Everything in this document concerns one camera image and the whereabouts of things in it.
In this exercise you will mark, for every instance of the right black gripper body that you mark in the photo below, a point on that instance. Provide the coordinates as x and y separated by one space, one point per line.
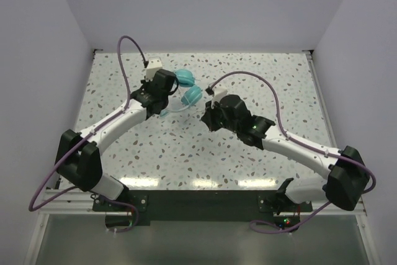
229 125

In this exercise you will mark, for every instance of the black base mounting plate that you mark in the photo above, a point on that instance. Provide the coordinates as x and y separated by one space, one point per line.
142 207

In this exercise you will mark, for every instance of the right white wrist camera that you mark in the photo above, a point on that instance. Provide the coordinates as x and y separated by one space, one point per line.
218 93

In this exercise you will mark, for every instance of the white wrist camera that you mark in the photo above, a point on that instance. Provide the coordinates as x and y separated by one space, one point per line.
154 65
218 93

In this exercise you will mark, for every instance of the aluminium right frame rail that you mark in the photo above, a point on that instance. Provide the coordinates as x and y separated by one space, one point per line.
309 57

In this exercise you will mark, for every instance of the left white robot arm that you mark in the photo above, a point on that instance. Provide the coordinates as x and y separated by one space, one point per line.
78 158

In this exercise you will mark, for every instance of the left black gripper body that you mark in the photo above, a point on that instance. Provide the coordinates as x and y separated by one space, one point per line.
145 84

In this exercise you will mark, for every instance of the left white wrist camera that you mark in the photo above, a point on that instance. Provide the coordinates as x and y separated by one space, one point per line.
154 65

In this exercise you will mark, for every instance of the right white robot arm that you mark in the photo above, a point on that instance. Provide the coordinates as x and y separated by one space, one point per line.
341 176

